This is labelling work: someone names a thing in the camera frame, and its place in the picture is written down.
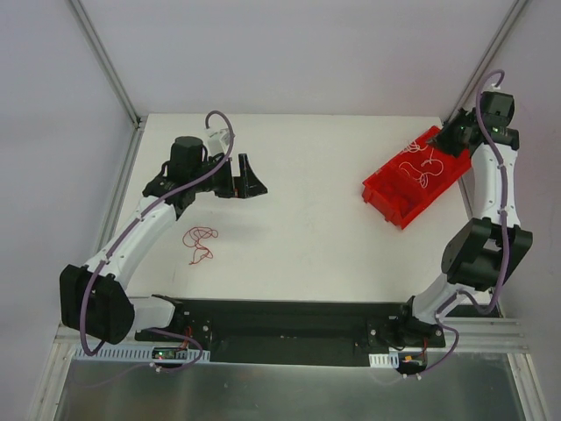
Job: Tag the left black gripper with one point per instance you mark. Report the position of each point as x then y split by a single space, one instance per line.
234 176

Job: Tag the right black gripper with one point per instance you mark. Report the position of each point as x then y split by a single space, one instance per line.
450 135

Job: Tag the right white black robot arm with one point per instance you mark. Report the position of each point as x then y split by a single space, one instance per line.
479 259

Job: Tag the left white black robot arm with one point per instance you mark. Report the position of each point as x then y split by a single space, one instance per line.
93 298

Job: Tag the red plastic bin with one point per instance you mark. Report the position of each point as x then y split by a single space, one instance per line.
412 180

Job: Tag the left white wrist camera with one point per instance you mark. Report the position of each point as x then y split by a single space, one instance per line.
218 141

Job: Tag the right aluminium frame post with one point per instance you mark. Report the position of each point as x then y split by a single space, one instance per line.
514 13

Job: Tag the aluminium frame post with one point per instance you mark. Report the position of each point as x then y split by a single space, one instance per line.
514 13
103 59

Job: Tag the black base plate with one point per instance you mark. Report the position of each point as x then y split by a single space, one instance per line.
297 333

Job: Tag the left white cable duct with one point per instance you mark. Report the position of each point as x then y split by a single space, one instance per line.
145 354

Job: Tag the white cable duct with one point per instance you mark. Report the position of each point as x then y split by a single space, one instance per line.
145 354
389 359

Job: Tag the right white cable duct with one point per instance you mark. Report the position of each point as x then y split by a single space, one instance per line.
389 359

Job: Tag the left aluminium frame post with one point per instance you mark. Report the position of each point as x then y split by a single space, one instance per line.
103 59

